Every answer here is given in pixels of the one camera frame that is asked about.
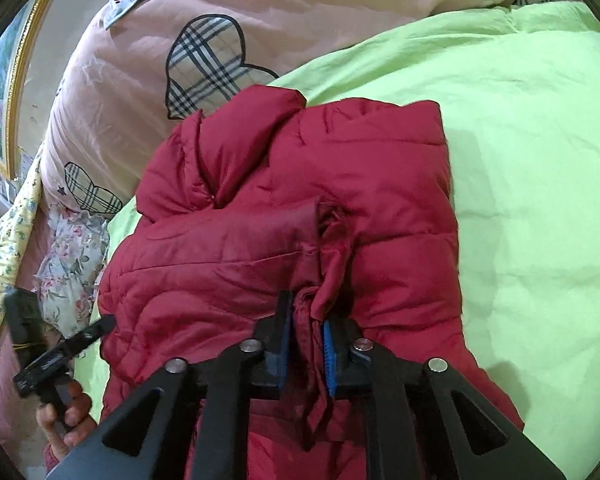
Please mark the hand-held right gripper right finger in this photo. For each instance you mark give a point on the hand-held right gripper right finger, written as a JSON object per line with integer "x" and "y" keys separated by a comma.
{"x": 330, "y": 360}

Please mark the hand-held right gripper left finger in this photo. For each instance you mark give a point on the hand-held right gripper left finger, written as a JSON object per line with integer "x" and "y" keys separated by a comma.
{"x": 281, "y": 360}

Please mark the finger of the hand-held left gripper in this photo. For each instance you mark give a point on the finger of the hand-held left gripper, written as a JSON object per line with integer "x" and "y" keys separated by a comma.
{"x": 92, "y": 332}

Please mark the red puffer jacket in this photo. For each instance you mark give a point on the red puffer jacket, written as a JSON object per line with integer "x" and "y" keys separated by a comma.
{"x": 260, "y": 220}

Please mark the person's left forearm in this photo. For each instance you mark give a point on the person's left forearm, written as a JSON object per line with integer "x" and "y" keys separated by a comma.
{"x": 55, "y": 460}

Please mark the person's left hand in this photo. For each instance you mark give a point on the person's left hand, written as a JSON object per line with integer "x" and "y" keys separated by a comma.
{"x": 80, "y": 420}

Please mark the pink bed sheet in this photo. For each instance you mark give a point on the pink bed sheet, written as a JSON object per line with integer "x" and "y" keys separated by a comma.
{"x": 0, "y": 400}

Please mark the ruffled floral cloth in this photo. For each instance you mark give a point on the ruffled floral cloth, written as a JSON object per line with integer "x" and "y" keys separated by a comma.
{"x": 70, "y": 270}

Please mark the yellow floral quilt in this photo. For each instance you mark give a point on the yellow floral quilt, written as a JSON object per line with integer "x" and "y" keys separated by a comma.
{"x": 5, "y": 250}

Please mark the pink duvet with plaid hearts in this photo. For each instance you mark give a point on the pink duvet with plaid hearts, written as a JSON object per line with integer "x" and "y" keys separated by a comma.
{"x": 130, "y": 85}

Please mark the gold framed picture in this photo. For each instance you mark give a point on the gold framed picture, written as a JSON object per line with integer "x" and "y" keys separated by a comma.
{"x": 0, "y": 75}

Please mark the light green blanket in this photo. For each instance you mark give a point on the light green blanket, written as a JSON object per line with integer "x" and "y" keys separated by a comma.
{"x": 530, "y": 160}

